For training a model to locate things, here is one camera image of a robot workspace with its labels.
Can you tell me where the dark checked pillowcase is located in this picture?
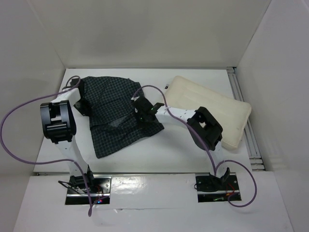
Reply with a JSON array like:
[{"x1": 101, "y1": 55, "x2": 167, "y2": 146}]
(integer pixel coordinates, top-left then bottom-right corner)
[{"x1": 83, "y1": 76, "x2": 164, "y2": 159}]

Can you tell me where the cream pillow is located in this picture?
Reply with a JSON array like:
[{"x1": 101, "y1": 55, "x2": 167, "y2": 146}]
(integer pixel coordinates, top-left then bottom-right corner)
[{"x1": 165, "y1": 76, "x2": 252, "y2": 150}]

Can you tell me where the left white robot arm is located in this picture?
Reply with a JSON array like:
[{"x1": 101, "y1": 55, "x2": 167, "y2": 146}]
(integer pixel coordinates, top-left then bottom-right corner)
[{"x1": 40, "y1": 76, "x2": 95, "y2": 193}]

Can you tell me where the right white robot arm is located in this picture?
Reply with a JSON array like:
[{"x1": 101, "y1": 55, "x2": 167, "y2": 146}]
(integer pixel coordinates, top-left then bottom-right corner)
[{"x1": 131, "y1": 97, "x2": 230, "y2": 191}]

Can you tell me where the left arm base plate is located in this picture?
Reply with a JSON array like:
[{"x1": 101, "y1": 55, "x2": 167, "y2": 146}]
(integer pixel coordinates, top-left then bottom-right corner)
[{"x1": 65, "y1": 175, "x2": 113, "y2": 205}]

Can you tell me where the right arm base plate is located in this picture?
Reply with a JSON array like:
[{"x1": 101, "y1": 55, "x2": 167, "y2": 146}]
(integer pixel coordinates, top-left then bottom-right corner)
[{"x1": 194, "y1": 173, "x2": 241, "y2": 203}]

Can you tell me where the aluminium rail at right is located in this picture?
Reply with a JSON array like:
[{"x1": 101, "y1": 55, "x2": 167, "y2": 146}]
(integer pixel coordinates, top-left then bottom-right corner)
[{"x1": 226, "y1": 67, "x2": 266, "y2": 171}]

